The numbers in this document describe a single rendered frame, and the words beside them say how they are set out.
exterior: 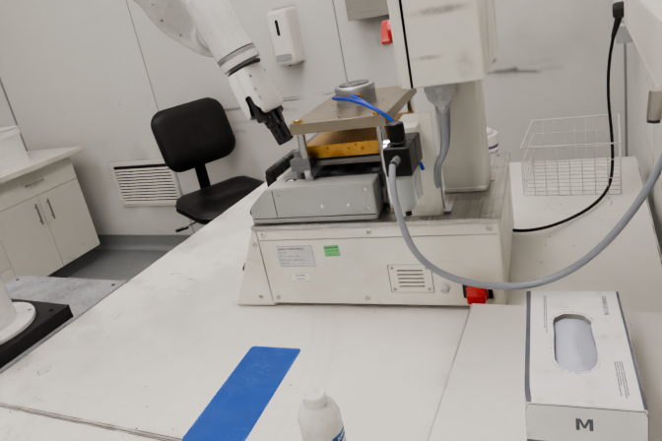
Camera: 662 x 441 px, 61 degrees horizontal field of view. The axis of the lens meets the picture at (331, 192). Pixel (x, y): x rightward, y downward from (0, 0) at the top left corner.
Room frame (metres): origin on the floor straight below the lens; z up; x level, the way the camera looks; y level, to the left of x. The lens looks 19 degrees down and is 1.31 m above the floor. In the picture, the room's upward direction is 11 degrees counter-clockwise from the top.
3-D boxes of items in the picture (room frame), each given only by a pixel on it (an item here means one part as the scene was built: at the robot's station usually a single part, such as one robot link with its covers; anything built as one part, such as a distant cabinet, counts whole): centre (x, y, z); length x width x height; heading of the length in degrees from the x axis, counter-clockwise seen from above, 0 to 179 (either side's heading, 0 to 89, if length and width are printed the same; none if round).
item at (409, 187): (0.83, -0.12, 1.05); 0.15 x 0.05 x 0.15; 157
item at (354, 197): (0.98, 0.04, 0.96); 0.26 x 0.05 x 0.07; 67
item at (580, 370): (0.56, -0.26, 0.83); 0.23 x 0.12 x 0.07; 157
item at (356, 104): (1.05, -0.11, 1.08); 0.31 x 0.24 x 0.13; 157
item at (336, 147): (1.07, -0.08, 1.07); 0.22 x 0.17 x 0.10; 157
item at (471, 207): (1.07, -0.12, 0.93); 0.46 x 0.35 x 0.01; 67
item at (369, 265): (1.07, -0.07, 0.84); 0.53 x 0.37 x 0.17; 67
